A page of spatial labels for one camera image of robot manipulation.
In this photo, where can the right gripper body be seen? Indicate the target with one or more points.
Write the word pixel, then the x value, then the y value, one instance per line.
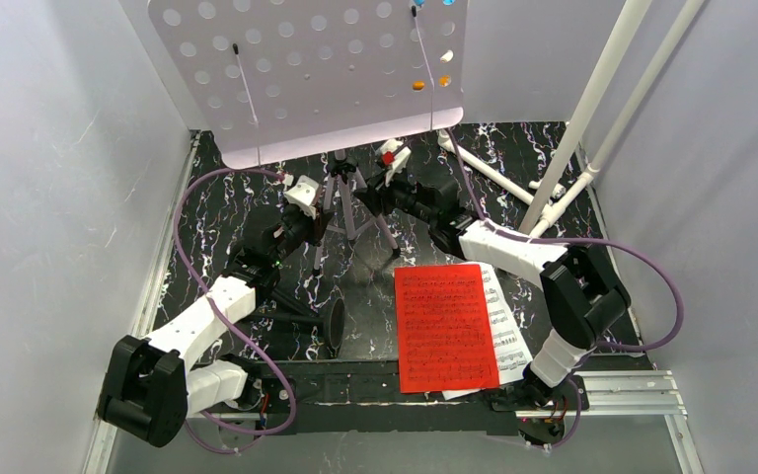
pixel 375 190

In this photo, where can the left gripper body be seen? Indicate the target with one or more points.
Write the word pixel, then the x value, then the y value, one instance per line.
pixel 310 218

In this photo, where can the lilac folding tripod stand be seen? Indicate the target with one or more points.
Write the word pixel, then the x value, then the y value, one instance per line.
pixel 342 171

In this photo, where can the lilac perforated music desk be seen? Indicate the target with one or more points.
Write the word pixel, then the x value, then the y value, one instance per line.
pixel 279 80

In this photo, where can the red sheet music page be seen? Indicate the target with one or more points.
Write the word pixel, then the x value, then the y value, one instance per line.
pixel 443 329

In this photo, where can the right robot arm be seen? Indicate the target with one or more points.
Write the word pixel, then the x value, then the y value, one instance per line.
pixel 583 294

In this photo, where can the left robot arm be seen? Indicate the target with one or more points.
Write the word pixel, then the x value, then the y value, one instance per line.
pixel 152 384

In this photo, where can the black microphone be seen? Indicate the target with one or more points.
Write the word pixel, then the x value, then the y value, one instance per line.
pixel 292 304

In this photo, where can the black microphone desk stand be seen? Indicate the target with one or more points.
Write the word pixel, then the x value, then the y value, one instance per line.
pixel 308 335

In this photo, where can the blue tap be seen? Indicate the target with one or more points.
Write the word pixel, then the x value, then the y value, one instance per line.
pixel 420 3

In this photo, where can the white sheet music page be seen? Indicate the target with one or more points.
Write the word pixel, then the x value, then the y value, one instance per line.
pixel 509 346

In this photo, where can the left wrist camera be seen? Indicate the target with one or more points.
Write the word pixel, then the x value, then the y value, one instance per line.
pixel 304 194

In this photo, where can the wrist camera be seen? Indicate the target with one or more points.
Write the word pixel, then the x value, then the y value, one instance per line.
pixel 304 194
pixel 394 155

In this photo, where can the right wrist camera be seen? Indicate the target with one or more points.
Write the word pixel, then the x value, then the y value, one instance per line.
pixel 394 155

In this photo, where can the white pvc pipe frame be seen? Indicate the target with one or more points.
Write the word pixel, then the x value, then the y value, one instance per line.
pixel 540 215

